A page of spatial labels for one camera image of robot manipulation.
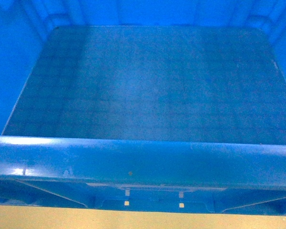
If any large blue plastic crate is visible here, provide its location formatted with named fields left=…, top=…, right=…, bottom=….
left=0, top=0, right=286, bottom=216

